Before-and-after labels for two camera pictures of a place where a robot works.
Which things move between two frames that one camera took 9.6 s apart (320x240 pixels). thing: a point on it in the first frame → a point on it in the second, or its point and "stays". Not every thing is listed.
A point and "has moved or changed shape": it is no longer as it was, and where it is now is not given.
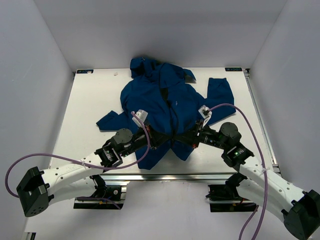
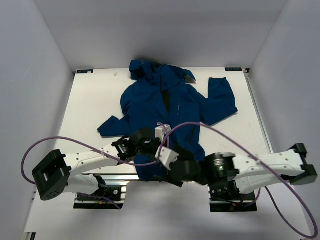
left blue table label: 84,71 stays
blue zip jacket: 168,101 has moved or changed shape
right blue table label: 233,69 stays
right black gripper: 198,128 → 184,154
